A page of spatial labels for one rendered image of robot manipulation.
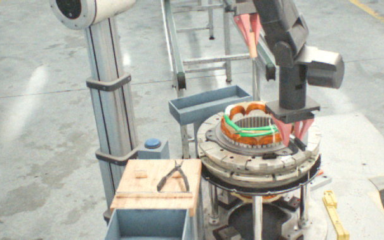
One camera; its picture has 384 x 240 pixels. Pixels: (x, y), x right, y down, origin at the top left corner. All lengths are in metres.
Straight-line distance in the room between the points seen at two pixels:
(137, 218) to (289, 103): 0.42
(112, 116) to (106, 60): 0.18
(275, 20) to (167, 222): 0.50
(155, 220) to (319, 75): 0.48
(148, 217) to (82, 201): 1.91
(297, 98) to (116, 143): 0.70
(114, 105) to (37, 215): 1.61
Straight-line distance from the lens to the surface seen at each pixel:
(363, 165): 1.76
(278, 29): 0.94
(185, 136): 3.14
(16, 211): 3.08
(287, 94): 1.03
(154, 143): 1.37
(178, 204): 1.09
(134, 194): 1.13
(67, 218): 2.91
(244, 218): 1.49
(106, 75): 1.46
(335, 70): 0.98
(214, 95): 1.62
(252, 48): 1.20
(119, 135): 1.53
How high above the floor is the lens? 1.73
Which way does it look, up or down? 28 degrees down
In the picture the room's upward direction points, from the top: 5 degrees counter-clockwise
